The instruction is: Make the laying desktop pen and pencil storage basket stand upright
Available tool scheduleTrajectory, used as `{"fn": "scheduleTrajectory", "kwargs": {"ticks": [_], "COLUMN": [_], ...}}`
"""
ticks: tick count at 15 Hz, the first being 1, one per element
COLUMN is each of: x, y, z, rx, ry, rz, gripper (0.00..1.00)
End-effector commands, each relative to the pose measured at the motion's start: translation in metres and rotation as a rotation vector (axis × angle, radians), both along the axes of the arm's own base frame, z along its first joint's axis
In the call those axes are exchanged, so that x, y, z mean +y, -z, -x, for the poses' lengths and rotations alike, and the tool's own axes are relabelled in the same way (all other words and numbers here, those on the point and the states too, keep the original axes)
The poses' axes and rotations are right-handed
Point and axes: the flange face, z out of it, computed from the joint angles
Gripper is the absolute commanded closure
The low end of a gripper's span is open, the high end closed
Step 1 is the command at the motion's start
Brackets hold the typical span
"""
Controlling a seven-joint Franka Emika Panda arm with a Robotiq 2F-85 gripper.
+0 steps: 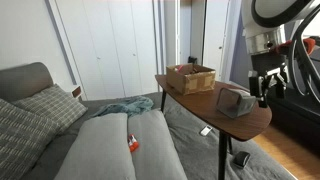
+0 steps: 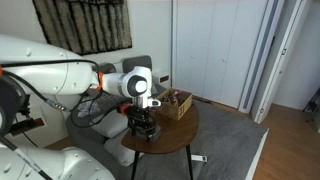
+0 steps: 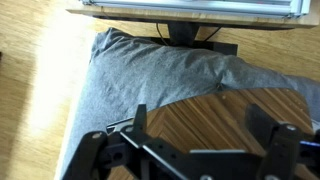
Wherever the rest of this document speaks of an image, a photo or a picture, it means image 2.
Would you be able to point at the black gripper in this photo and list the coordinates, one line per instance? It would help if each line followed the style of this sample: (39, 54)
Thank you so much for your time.
(141, 116)

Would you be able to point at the grey mesh pen storage basket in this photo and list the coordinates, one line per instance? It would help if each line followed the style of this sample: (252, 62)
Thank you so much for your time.
(149, 136)

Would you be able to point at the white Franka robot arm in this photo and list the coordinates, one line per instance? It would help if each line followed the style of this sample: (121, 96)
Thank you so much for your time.
(50, 73)

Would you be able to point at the red pen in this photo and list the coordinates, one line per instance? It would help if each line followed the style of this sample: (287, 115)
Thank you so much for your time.
(179, 93)

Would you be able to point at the plain light grey cushion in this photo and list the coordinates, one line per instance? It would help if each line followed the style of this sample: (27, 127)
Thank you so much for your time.
(110, 125)
(122, 151)

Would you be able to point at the dark wooden table black legs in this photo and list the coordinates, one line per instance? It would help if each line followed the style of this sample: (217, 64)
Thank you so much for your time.
(176, 130)

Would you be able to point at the brown cardboard box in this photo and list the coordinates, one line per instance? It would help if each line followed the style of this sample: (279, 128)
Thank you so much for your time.
(176, 106)

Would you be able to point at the grey plaid pillow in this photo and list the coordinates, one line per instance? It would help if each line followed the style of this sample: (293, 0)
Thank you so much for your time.
(100, 101)

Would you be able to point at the white nightstand brown drawer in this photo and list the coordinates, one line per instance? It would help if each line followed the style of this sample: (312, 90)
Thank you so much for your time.
(164, 79)

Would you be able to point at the white remote control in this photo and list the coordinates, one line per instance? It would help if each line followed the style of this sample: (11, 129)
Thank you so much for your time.
(199, 158)

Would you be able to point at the grey upholstered sofa back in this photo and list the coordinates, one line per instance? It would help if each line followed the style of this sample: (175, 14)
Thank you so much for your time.
(136, 62)

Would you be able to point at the white closet doors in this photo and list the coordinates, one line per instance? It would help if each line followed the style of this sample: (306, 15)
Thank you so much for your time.
(213, 50)

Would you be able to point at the dark brown wooden box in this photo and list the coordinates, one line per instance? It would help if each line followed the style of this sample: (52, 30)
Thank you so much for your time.
(27, 126)

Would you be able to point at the white open door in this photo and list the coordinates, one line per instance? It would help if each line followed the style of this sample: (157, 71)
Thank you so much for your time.
(283, 60)

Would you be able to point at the shaggy striped wall hanging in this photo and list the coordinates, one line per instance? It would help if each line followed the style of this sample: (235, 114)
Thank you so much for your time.
(86, 25)

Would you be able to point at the white door frame grey stripe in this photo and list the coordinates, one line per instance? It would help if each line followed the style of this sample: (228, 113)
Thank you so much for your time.
(261, 56)

